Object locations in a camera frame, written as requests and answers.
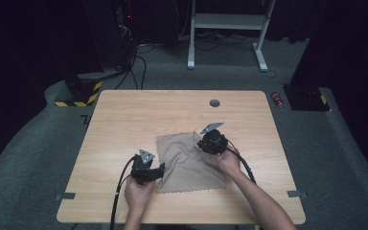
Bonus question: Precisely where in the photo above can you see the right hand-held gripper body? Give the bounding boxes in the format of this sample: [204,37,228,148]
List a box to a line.
[196,121,230,156]

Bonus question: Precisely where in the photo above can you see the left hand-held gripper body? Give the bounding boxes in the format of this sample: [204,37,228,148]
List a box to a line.
[129,149,161,187]

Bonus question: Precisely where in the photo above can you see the beige cloth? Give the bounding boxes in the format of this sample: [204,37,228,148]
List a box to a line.
[155,130,228,195]

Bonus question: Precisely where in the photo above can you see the person's right hand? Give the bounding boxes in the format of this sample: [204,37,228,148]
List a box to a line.
[215,149,242,179]

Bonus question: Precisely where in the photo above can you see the person's left hand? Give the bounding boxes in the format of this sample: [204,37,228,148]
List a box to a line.
[124,175,157,219]

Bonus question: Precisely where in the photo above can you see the red can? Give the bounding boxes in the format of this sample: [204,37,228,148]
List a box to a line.
[270,91,285,109]

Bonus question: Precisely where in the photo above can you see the grey tape piece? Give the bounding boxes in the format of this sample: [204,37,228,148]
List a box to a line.
[54,192,77,202]
[286,190,309,199]

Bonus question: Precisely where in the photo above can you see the yellow-black striped base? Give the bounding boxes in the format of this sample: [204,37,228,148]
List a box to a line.
[54,71,104,108]

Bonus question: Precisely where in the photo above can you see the black base with yellow mark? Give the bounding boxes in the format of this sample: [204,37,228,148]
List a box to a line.
[282,83,331,112]

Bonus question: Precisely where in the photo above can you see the white metal stand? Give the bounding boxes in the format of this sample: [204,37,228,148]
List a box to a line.
[186,0,277,73]

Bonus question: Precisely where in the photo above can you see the black equipment cabinet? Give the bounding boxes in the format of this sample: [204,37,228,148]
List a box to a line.
[81,0,139,74]

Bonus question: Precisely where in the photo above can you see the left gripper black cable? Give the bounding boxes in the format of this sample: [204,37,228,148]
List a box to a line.
[108,155,137,230]

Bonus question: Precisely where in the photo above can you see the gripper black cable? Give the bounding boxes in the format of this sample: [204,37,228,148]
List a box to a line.
[224,139,258,186]
[108,155,137,230]

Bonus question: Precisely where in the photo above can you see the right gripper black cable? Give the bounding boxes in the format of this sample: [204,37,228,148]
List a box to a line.
[224,139,258,186]

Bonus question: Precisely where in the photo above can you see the black floor cables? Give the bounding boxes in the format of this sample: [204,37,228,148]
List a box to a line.
[114,42,156,91]

